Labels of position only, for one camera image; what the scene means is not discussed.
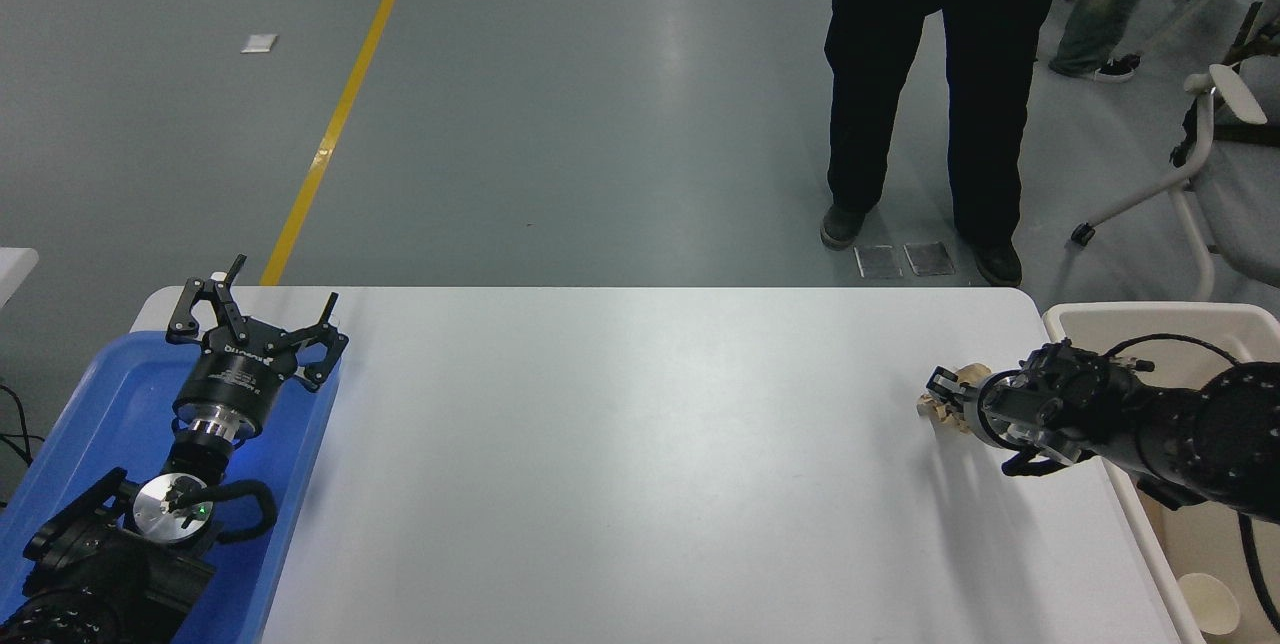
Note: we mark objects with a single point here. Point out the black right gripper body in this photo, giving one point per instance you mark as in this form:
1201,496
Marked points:
995,414

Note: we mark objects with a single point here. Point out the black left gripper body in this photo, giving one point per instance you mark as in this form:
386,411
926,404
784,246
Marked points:
235,379

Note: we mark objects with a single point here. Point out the tan paper ball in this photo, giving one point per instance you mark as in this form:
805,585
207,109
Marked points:
938,414

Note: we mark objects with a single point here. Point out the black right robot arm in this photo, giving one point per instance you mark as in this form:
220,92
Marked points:
1180,424

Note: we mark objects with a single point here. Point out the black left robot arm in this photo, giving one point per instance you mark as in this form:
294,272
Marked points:
95,574

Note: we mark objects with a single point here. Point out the clear floor plate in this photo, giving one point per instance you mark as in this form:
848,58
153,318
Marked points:
879,262
929,259

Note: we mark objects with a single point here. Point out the blue plastic tray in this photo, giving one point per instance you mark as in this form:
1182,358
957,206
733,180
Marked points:
100,404

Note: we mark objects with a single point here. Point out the large pale bin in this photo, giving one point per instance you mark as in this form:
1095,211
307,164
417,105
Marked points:
1150,319

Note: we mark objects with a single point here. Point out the small white table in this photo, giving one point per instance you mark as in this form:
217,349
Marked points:
15,269

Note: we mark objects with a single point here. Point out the white paper scrap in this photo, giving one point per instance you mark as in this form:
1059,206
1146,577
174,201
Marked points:
259,42

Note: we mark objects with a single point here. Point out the white paper cup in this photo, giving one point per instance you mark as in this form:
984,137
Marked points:
1210,606

